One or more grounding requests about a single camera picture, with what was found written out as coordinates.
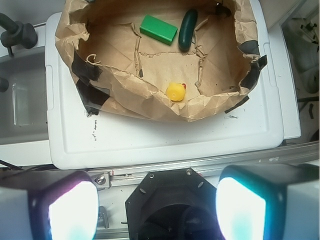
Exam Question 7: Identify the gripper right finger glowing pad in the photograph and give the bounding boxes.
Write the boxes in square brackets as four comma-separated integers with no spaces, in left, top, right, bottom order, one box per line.
[215,163,320,240]

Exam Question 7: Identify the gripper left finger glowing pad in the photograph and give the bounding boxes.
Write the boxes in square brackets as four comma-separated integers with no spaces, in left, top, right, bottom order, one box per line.
[0,170,99,240]

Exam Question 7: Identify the yellow rubber duck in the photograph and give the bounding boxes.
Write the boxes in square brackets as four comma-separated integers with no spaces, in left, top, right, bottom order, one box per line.
[165,82,187,102]

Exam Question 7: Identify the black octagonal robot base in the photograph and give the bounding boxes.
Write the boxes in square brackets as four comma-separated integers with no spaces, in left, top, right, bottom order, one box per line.
[125,168,224,240]

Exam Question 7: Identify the white plastic bin lid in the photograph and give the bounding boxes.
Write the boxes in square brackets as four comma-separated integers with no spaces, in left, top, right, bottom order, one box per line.
[45,0,285,169]

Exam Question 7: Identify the brown paper bag tray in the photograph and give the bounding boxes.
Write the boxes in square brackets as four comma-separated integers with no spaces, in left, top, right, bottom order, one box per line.
[55,0,267,122]

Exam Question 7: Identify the black clamp knob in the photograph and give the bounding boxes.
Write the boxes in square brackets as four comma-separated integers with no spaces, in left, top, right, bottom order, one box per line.
[0,13,38,57]

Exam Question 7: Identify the dark green toy cucumber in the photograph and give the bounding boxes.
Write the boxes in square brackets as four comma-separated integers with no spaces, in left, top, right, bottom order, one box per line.
[178,9,198,52]

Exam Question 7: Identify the green rectangular block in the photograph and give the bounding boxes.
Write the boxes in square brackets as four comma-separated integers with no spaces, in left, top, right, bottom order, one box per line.
[139,15,178,46]

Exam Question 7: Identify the silver corner bracket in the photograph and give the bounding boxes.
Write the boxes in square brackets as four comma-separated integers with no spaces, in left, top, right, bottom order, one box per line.
[91,172,111,189]

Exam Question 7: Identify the aluminium extrusion rail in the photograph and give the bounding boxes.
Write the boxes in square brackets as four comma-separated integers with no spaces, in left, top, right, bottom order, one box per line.
[87,143,320,190]

